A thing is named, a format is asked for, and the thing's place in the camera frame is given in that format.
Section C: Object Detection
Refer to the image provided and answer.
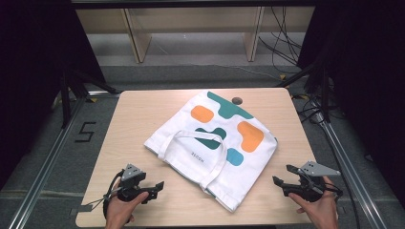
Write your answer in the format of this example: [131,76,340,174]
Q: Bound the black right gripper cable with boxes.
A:
[324,182,362,229]

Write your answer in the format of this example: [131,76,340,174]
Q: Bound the light wooden furniture frame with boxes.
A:
[75,6,316,64]

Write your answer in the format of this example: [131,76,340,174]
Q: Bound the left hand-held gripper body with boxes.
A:
[117,163,151,203]

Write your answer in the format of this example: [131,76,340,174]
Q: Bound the black curtain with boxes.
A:
[0,0,107,190]
[296,0,405,204]

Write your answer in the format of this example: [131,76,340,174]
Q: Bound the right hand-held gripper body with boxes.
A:
[282,160,342,203]

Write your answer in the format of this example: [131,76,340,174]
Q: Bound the thin white floor cable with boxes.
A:
[190,62,282,81]

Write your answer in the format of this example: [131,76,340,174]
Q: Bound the person's left hand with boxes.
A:
[104,179,150,229]

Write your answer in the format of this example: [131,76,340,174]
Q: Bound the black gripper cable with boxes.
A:
[85,170,126,219]
[324,182,362,229]

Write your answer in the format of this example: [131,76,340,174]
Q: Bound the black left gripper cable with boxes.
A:
[85,170,126,219]

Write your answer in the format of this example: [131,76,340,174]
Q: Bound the person's right hand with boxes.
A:
[288,176,340,229]

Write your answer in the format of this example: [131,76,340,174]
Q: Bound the white tote bag coloured shapes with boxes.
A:
[143,90,279,214]

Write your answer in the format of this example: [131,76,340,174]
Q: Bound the black metal stand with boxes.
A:
[59,69,119,129]
[275,63,332,124]

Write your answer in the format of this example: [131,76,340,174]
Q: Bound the bundle of black floor cables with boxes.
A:
[258,6,303,67]

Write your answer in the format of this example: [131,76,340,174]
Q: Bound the aluminium floor rail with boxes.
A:
[7,90,122,229]
[313,113,389,229]

